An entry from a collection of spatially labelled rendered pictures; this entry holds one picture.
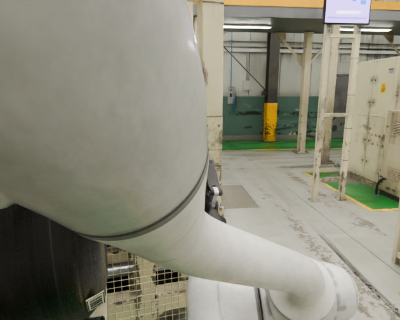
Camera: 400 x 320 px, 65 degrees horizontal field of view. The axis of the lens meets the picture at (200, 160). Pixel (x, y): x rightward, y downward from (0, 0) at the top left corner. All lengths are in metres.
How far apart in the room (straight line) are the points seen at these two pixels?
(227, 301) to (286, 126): 10.30
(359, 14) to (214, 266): 4.53
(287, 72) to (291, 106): 1.11
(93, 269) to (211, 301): 0.26
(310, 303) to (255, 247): 0.19
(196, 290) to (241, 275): 0.25
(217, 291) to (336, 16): 4.23
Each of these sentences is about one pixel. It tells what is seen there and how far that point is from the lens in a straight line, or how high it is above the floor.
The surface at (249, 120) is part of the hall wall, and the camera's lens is 10.38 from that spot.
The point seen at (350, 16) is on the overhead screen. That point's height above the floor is 2.42.
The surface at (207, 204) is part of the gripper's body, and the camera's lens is 0.63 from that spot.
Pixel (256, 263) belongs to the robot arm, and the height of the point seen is 1.30.
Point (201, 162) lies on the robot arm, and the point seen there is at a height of 1.44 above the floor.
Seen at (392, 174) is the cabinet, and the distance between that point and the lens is 5.20.
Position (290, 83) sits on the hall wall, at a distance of 10.84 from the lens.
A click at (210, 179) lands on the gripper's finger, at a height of 1.31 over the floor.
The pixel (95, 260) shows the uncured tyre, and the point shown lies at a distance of 0.70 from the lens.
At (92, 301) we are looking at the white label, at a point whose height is 1.05.
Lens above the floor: 1.48
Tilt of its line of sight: 12 degrees down
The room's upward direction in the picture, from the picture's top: straight up
